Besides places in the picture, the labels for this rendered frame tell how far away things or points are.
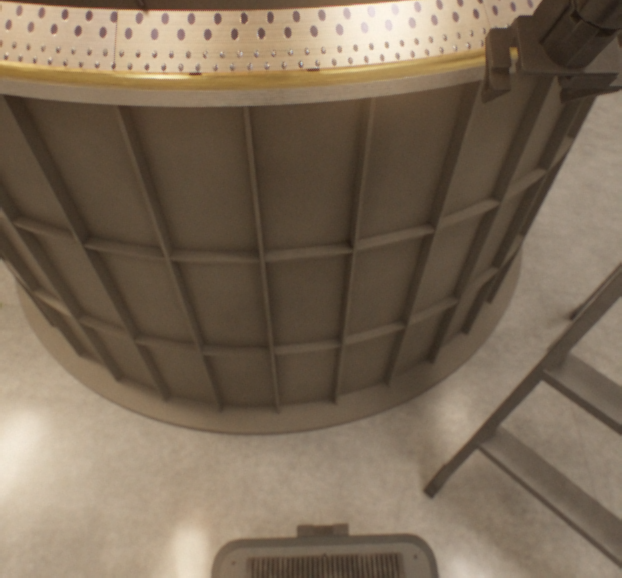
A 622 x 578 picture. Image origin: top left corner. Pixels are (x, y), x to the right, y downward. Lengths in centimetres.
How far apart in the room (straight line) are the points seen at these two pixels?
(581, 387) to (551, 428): 67
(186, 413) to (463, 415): 93
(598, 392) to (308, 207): 71
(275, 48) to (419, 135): 31
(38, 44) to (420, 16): 56
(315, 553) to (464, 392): 79
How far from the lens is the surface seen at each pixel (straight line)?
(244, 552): 124
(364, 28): 75
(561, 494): 136
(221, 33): 73
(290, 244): 95
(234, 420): 159
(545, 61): 54
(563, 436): 179
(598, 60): 57
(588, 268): 231
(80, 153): 91
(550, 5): 54
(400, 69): 74
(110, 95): 74
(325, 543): 124
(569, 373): 113
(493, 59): 55
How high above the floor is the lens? 148
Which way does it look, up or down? 49 degrees down
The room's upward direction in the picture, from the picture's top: 1 degrees clockwise
